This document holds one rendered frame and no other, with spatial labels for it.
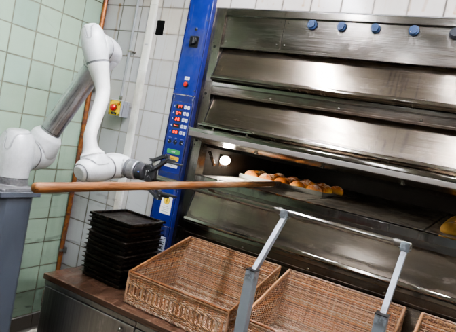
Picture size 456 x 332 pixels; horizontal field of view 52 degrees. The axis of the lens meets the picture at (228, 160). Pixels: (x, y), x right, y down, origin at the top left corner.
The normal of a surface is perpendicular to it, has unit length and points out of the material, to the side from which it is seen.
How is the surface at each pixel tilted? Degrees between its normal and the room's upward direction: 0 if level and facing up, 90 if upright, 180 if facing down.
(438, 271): 71
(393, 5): 90
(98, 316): 91
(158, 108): 90
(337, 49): 90
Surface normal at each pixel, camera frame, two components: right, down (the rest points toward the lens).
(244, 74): -0.39, -0.38
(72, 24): 0.85, 0.19
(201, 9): -0.48, -0.05
